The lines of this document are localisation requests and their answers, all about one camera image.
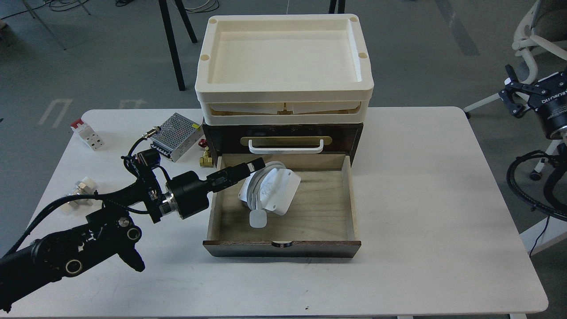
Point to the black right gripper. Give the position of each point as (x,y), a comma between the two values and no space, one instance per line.
(549,104)

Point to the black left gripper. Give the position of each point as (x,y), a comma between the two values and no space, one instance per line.
(187,194)

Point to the white charger with cable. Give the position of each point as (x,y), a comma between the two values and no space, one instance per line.
(270,189)

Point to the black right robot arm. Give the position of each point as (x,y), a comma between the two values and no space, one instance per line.
(515,96)

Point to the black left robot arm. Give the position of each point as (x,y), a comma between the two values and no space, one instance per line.
(110,230)

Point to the brass valve red knob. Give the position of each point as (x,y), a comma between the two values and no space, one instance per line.
(205,160)

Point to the metal mesh power supply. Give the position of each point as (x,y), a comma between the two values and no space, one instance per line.
(177,135)

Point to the open wooden drawer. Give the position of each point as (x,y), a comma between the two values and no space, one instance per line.
(320,223)

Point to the cream plastic stacking tray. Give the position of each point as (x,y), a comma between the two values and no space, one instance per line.
(296,69)

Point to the white red terminal block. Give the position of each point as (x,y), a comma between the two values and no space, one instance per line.
(87,134)

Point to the metal fitting with white caps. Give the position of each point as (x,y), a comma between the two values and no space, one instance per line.
(86,186)

